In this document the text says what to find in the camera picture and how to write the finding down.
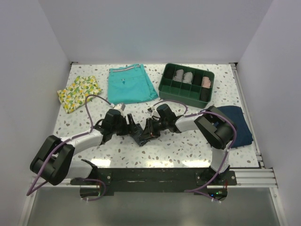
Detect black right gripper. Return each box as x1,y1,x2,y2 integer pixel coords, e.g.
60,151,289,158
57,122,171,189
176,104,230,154
140,118,168,142

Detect navy white striped underwear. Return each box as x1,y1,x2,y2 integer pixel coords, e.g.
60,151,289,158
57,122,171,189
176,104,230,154
132,133,149,147

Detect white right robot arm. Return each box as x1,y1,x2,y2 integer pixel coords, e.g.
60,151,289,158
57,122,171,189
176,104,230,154
140,104,237,185

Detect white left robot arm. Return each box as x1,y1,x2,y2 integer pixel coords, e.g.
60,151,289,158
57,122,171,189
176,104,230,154
30,109,147,186

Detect teal folded shorts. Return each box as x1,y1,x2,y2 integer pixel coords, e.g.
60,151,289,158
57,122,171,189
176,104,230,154
108,64,158,105

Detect green divided organizer box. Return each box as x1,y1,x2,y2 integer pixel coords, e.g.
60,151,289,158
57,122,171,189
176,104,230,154
158,63,215,109

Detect grey rolled sock left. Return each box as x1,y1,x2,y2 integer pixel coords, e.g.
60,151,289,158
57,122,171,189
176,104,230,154
173,69,184,82

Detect lemon print folded cloth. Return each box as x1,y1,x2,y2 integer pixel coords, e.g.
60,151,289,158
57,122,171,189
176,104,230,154
57,76,102,113

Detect white grey rolled sock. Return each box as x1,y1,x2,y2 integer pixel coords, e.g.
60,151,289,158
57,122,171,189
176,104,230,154
182,72,193,84

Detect black rolled garment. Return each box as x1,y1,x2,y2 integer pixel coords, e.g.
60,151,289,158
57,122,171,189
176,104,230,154
192,70,204,86

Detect pink rolled garment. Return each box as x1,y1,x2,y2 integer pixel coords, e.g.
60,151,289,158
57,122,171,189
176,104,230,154
201,76,211,89

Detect dark blue folded garment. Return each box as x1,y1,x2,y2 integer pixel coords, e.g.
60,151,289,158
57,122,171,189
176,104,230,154
218,105,253,148

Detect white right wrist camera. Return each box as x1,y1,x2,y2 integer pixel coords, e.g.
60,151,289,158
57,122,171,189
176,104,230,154
147,106,159,117

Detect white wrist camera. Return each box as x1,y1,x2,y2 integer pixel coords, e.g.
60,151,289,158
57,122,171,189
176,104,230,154
147,106,159,117
111,103,126,112

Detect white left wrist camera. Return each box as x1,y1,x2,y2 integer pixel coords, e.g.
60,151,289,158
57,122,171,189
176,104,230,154
111,103,126,112

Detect aluminium frame rail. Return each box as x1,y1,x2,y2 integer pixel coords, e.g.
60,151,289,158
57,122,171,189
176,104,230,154
20,63,288,226

